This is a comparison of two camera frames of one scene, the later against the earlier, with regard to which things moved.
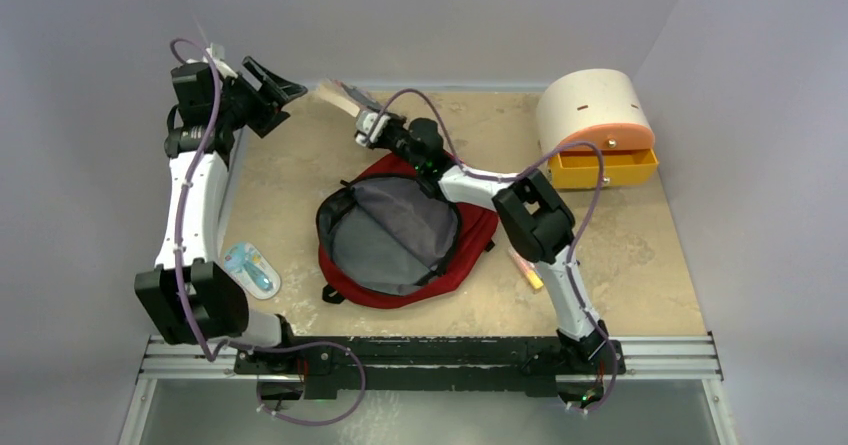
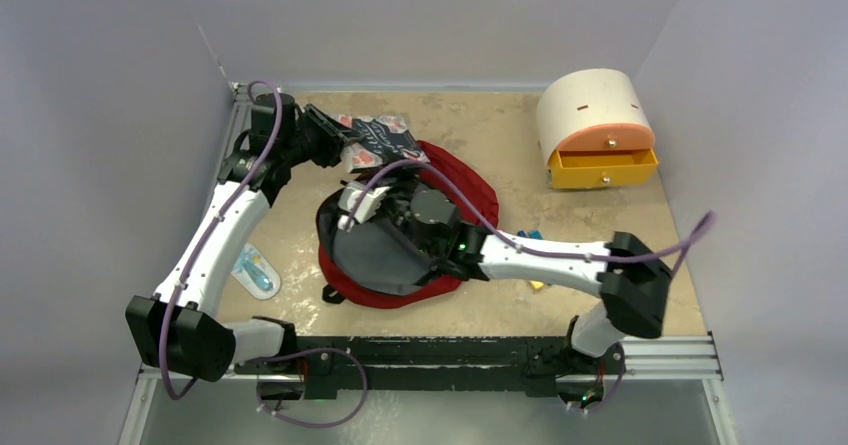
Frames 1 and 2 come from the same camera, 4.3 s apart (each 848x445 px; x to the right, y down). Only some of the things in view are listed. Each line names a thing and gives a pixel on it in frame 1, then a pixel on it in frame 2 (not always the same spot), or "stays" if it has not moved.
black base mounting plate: [465, 366] stays
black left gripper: [285, 91] -> [333, 135]
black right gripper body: [397, 142] -> [398, 213]
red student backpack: [388, 235] stays
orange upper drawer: [615, 137] stays
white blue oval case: [252, 270] stays
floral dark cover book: [346, 98] -> [386, 140]
